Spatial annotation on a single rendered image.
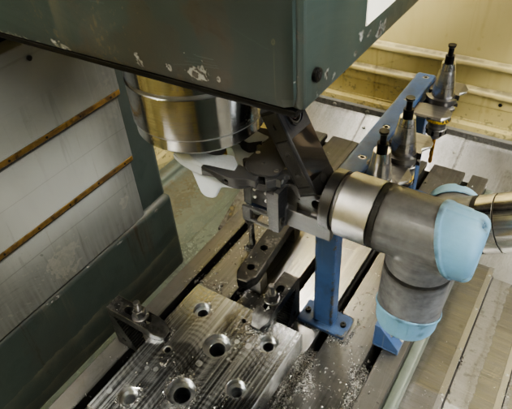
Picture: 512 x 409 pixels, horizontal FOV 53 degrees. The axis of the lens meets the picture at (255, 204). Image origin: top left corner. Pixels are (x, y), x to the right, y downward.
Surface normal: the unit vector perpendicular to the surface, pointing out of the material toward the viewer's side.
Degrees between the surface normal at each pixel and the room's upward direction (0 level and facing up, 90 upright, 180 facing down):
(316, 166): 60
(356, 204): 44
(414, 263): 91
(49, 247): 92
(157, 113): 90
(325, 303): 90
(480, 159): 24
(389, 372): 0
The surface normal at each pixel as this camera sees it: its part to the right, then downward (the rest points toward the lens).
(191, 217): -0.06, -0.76
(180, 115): -0.11, 0.65
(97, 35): -0.54, 0.57
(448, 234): -0.33, -0.23
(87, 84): 0.84, 0.31
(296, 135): 0.69, -0.09
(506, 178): -0.27, -0.46
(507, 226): -0.67, 0.18
